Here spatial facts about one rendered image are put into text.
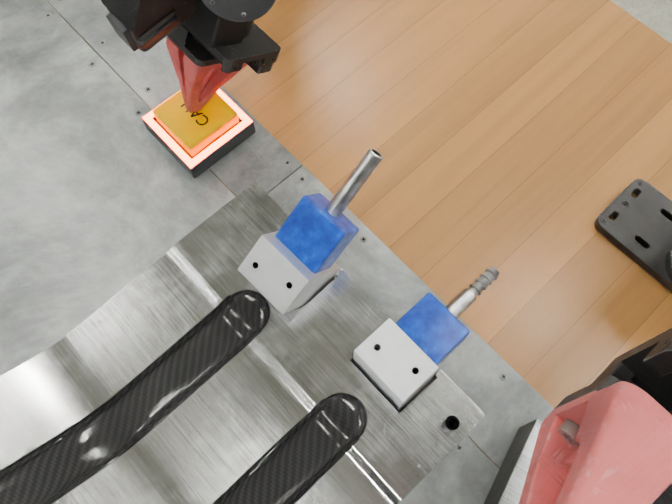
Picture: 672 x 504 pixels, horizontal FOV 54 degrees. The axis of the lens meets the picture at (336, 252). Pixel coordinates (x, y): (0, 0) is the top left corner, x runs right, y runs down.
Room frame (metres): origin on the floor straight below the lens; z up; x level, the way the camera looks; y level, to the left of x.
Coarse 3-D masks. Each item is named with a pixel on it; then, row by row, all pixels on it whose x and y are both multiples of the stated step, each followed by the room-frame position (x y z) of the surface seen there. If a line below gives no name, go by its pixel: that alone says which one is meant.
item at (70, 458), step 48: (192, 336) 0.13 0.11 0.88; (240, 336) 0.13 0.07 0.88; (144, 384) 0.09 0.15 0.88; (192, 384) 0.09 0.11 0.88; (96, 432) 0.06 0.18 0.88; (144, 432) 0.06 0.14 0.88; (288, 432) 0.06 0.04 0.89; (336, 432) 0.06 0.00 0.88; (0, 480) 0.02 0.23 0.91; (48, 480) 0.03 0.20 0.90; (240, 480) 0.02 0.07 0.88; (288, 480) 0.02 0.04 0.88
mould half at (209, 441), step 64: (256, 192) 0.25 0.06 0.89; (192, 256) 0.19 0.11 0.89; (128, 320) 0.14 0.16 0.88; (192, 320) 0.14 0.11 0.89; (320, 320) 0.14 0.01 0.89; (384, 320) 0.14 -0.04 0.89; (0, 384) 0.09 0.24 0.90; (64, 384) 0.09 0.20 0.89; (256, 384) 0.09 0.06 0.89; (320, 384) 0.09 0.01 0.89; (448, 384) 0.09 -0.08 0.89; (0, 448) 0.05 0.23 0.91; (192, 448) 0.05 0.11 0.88; (256, 448) 0.05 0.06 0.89; (384, 448) 0.04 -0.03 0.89; (448, 448) 0.04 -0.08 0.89
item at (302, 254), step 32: (352, 192) 0.21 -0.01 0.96; (288, 224) 0.20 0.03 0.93; (320, 224) 0.19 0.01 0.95; (352, 224) 0.20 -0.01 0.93; (256, 256) 0.18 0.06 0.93; (288, 256) 0.18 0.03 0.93; (320, 256) 0.17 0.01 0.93; (256, 288) 0.16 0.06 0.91; (288, 288) 0.15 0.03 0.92; (320, 288) 0.16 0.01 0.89
